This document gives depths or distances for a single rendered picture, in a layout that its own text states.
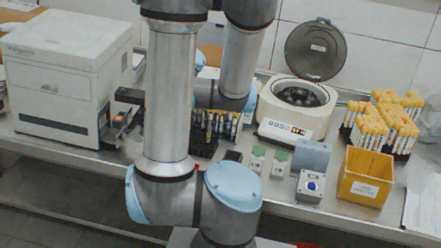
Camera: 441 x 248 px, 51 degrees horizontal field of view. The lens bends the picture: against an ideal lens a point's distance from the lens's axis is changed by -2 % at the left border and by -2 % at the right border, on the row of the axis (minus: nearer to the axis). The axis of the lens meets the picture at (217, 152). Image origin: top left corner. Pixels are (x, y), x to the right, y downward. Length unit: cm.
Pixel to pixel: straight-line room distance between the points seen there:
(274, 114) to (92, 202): 98
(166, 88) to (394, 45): 113
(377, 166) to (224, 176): 65
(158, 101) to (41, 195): 144
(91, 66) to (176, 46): 50
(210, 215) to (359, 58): 106
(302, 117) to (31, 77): 80
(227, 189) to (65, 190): 142
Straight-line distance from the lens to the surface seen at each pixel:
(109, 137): 139
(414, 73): 184
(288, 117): 150
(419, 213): 139
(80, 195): 218
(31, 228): 245
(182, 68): 81
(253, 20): 83
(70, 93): 134
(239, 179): 91
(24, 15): 187
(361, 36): 177
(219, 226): 92
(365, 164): 143
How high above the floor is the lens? 171
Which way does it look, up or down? 36 degrees down
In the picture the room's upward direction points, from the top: 8 degrees clockwise
